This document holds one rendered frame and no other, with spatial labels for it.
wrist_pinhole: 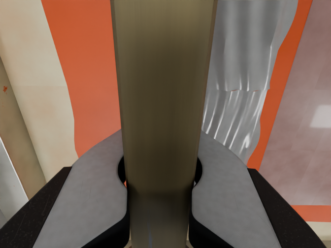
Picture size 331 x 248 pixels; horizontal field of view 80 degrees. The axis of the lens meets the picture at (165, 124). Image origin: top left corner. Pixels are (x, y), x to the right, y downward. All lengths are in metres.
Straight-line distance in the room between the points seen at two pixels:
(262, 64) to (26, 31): 0.21
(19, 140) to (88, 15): 0.15
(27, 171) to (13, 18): 0.15
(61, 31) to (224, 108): 0.17
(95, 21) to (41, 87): 0.09
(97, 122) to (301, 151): 0.24
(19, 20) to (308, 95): 0.28
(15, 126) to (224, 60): 0.21
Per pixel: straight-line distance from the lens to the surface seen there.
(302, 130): 0.27
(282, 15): 0.21
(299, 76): 0.24
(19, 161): 0.26
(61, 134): 0.25
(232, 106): 0.21
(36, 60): 0.23
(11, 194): 0.29
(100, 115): 0.22
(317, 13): 0.23
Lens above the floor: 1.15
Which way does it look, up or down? 61 degrees down
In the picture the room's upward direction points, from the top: 179 degrees clockwise
